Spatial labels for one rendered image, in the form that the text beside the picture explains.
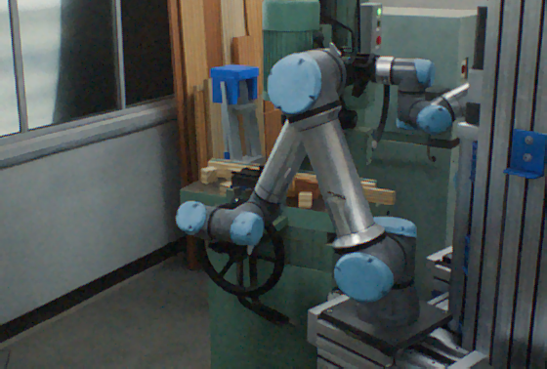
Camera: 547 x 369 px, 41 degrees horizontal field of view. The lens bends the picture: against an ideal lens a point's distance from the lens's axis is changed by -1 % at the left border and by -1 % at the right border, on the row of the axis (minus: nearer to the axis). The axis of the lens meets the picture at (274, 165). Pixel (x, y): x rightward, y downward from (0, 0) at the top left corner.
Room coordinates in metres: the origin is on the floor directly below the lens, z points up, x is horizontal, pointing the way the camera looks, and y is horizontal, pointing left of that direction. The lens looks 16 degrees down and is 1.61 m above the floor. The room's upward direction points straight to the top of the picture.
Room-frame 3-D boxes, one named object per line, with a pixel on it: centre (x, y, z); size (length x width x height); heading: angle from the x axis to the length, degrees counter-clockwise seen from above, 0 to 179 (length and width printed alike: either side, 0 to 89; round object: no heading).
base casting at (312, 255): (2.37, -0.11, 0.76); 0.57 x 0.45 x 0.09; 153
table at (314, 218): (2.17, 0.01, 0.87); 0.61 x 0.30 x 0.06; 63
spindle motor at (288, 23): (2.26, -0.05, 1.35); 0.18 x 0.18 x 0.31
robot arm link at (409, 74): (1.97, -0.38, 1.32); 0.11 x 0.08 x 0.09; 63
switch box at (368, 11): (2.48, -0.32, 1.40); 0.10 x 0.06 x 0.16; 153
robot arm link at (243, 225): (1.60, 0.08, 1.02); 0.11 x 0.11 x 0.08; 63
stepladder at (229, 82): (3.21, 0.13, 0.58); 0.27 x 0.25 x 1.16; 57
